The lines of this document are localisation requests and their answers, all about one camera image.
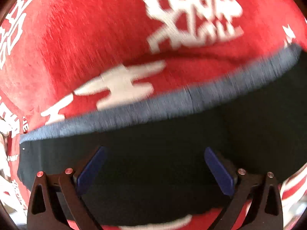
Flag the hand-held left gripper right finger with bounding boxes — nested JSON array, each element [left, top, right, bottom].
[[204, 147, 281, 230]]

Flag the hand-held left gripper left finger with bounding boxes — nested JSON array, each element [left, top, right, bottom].
[[27, 146, 106, 230]]

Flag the black pants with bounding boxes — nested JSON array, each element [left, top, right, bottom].
[[18, 50, 307, 227]]

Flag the blue-grey leaf-patterned cloth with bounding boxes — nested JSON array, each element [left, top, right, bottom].
[[19, 44, 303, 144]]

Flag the red printed blanket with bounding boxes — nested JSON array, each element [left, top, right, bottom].
[[0, 0, 307, 230]]

